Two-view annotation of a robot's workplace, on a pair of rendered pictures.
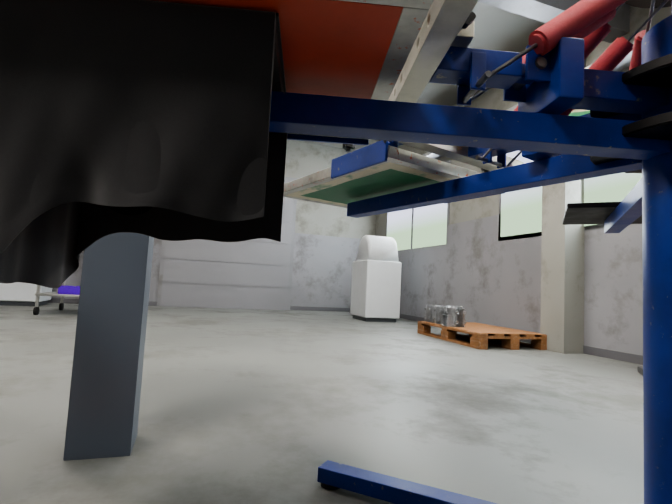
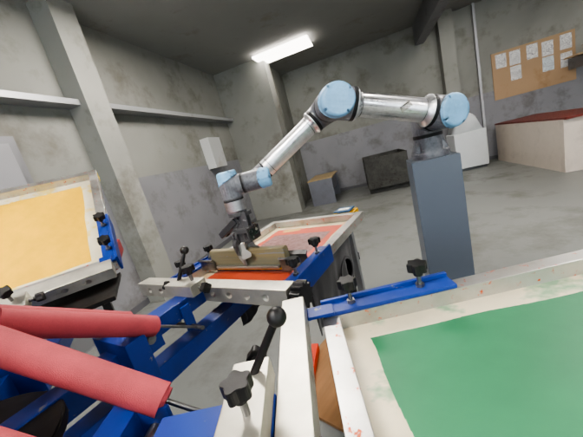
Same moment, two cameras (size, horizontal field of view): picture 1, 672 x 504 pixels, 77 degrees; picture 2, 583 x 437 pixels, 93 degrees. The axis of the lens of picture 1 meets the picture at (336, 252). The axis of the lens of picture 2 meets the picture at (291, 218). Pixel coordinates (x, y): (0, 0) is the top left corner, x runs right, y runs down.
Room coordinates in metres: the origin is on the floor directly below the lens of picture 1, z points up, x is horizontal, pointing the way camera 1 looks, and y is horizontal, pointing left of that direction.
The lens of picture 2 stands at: (1.60, -0.62, 1.36)
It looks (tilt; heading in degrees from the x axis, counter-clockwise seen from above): 12 degrees down; 127
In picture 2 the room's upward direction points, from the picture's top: 15 degrees counter-clockwise
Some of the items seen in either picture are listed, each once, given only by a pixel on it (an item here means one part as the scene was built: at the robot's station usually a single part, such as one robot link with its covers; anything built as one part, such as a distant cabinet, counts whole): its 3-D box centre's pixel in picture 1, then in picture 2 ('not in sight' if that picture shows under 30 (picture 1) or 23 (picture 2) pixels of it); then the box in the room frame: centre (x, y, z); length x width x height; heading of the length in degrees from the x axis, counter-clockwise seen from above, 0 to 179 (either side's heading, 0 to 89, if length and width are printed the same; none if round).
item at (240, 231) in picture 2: not in sight; (243, 226); (0.84, 0.08, 1.15); 0.09 x 0.08 x 0.12; 4
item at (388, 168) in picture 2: not in sight; (384, 171); (-0.47, 6.32, 0.42); 1.20 x 1.01 x 0.83; 109
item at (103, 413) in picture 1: (120, 261); (448, 280); (1.40, 0.71, 0.60); 0.18 x 0.18 x 1.20; 19
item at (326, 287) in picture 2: (184, 185); (330, 280); (0.97, 0.36, 0.77); 0.46 x 0.09 x 0.36; 94
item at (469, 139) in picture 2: not in sight; (466, 141); (1.23, 7.21, 0.64); 0.71 x 0.59 x 1.28; 19
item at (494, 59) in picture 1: (474, 68); (175, 309); (0.83, -0.27, 1.02); 0.17 x 0.06 x 0.05; 94
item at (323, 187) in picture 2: not in sight; (325, 187); (-1.93, 5.83, 0.32); 1.20 x 0.63 x 0.64; 109
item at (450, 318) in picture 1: (477, 324); not in sight; (4.94, -1.68, 0.19); 1.34 x 0.91 x 0.37; 19
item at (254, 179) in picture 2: not in sight; (256, 179); (0.90, 0.16, 1.31); 0.11 x 0.11 x 0.08; 39
